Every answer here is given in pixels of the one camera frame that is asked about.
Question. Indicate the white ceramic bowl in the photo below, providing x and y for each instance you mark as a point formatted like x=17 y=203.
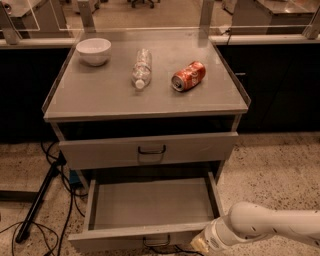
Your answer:
x=94 y=51

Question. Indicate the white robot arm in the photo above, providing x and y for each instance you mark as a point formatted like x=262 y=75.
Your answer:
x=247 y=222

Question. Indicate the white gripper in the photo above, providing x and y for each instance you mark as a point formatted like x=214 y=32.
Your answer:
x=213 y=239

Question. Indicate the black floor stand bar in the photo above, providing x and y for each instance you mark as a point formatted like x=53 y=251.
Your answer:
x=23 y=232

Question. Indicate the grey drawer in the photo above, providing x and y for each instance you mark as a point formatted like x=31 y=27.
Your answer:
x=128 y=215
x=150 y=150

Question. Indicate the orange soda can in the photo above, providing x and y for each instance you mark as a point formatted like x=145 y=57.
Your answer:
x=187 y=78

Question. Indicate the grey drawer cabinet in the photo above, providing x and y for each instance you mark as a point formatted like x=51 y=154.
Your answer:
x=90 y=103

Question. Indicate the blue box under cabinet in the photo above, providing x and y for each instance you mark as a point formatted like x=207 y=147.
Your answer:
x=74 y=179

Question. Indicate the grey top drawer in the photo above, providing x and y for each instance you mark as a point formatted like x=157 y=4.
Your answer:
x=150 y=150

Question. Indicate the clear plastic water bottle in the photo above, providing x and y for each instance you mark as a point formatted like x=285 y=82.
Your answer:
x=142 y=69

